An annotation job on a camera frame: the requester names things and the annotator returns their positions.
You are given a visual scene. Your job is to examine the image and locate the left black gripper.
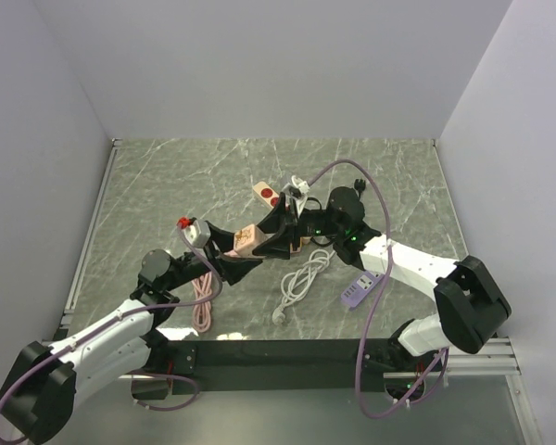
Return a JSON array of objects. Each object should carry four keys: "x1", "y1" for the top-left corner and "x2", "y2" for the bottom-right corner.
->
[{"x1": 165, "y1": 221, "x2": 262, "y2": 291}]

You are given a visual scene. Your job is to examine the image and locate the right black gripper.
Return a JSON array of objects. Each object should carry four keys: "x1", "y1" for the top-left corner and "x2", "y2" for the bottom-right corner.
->
[{"x1": 252, "y1": 193, "x2": 344, "y2": 261}]

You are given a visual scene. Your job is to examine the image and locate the pink cube adapter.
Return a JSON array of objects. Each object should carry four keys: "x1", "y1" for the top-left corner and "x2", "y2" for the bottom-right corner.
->
[{"x1": 233, "y1": 223, "x2": 267, "y2": 258}]

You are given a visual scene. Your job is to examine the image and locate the white power cable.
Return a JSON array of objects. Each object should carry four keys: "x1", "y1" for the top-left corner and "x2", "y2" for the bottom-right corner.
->
[{"x1": 272, "y1": 248, "x2": 333, "y2": 324}]

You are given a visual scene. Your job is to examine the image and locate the beige red power strip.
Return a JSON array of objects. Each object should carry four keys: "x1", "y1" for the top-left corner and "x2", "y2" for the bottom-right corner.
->
[{"x1": 252, "y1": 181, "x2": 279, "y2": 209}]

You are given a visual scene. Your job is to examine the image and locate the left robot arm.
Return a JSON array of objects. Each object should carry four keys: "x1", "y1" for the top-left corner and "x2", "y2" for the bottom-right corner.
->
[{"x1": 0, "y1": 220, "x2": 262, "y2": 444}]

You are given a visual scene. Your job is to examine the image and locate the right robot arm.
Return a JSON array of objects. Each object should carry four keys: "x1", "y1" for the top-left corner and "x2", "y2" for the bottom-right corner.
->
[{"x1": 254, "y1": 186, "x2": 512, "y2": 370}]

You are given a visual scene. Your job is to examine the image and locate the purple power strip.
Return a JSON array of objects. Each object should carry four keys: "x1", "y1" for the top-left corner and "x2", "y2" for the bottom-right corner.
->
[{"x1": 340, "y1": 271, "x2": 382, "y2": 310}]

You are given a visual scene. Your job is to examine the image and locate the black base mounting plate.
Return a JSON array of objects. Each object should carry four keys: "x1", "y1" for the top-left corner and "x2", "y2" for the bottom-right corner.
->
[{"x1": 112, "y1": 337, "x2": 446, "y2": 396}]

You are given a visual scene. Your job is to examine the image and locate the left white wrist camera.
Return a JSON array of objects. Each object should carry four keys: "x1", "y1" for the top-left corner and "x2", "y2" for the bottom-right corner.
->
[{"x1": 177, "y1": 217, "x2": 211, "y2": 248}]

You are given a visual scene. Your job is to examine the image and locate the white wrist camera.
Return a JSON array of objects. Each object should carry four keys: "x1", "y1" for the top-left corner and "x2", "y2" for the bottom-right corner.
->
[
  {"x1": 283, "y1": 174, "x2": 310, "y2": 201},
  {"x1": 177, "y1": 217, "x2": 211, "y2": 248}
]

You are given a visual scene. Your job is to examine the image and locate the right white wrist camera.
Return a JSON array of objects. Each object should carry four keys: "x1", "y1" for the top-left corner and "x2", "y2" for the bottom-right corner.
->
[{"x1": 283, "y1": 174, "x2": 310, "y2": 201}]

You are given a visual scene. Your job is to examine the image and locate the pink coiled cable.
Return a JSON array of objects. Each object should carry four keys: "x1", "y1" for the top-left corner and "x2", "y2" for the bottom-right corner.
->
[{"x1": 191, "y1": 272, "x2": 217, "y2": 334}]

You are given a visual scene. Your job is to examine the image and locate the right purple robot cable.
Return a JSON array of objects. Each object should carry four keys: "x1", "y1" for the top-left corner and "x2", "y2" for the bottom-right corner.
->
[{"x1": 305, "y1": 159, "x2": 449, "y2": 420}]

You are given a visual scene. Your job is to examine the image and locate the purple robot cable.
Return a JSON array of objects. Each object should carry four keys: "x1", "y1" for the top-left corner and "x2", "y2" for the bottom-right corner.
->
[
  {"x1": 0, "y1": 226, "x2": 223, "y2": 444},
  {"x1": 305, "y1": 159, "x2": 449, "y2": 420}
]

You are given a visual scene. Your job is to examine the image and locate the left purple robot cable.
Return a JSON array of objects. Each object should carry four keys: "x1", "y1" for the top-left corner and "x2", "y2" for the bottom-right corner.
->
[{"x1": 0, "y1": 226, "x2": 223, "y2": 444}]

